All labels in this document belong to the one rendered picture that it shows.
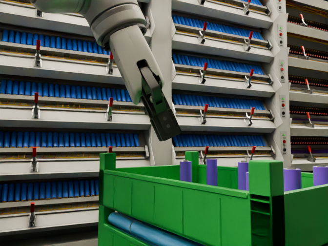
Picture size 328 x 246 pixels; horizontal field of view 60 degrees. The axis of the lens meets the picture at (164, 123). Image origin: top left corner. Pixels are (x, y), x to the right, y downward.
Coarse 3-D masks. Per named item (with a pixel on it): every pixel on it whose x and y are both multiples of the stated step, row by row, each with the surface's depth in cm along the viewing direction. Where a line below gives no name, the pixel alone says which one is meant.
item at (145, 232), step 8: (112, 216) 42; (120, 216) 41; (128, 216) 42; (112, 224) 42; (120, 224) 40; (128, 224) 38; (136, 224) 37; (144, 224) 37; (128, 232) 40; (136, 232) 37; (144, 232) 35; (152, 232) 34; (160, 232) 34; (168, 232) 35; (144, 240) 37; (152, 240) 34; (160, 240) 33; (168, 240) 32; (176, 240) 31; (184, 240) 31
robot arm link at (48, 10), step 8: (32, 0) 38; (40, 0) 37; (48, 0) 37; (56, 0) 38; (64, 0) 38; (72, 0) 39; (80, 0) 40; (40, 8) 39; (48, 8) 38; (56, 8) 39; (64, 8) 40; (72, 8) 40; (80, 8) 41
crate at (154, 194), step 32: (192, 160) 54; (256, 160) 23; (128, 192) 37; (160, 192) 32; (192, 192) 28; (224, 192) 24; (256, 192) 22; (288, 192) 23; (320, 192) 26; (160, 224) 32; (192, 224) 27; (224, 224) 24; (256, 224) 22; (288, 224) 22; (320, 224) 25
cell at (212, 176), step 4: (208, 160) 47; (212, 160) 47; (216, 160) 47; (208, 164) 47; (212, 164) 47; (216, 164) 47; (208, 168) 47; (212, 168) 47; (216, 168) 47; (208, 172) 47; (212, 172) 47; (216, 172) 47; (208, 176) 47; (212, 176) 47; (216, 176) 47; (208, 180) 47; (212, 180) 47; (216, 180) 47; (208, 184) 47; (212, 184) 47; (216, 184) 47
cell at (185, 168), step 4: (184, 160) 44; (180, 164) 44; (184, 164) 43; (188, 164) 43; (180, 168) 44; (184, 168) 43; (188, 168) 43; (180, 172) 44; (184, 172) 43; (188, 172) 43; (180, 176) 44; (184, 176) 43; (188, 176) 43; (180, 180) 44; (184, 180) 43; (188, 180) 43
